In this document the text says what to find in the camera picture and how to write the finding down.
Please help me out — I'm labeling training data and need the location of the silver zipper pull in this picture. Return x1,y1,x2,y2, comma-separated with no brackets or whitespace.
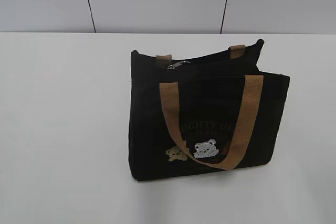
167,61,190,70

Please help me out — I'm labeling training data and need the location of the black canvas tote bag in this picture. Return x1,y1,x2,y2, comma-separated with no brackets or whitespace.
129,39,290,181

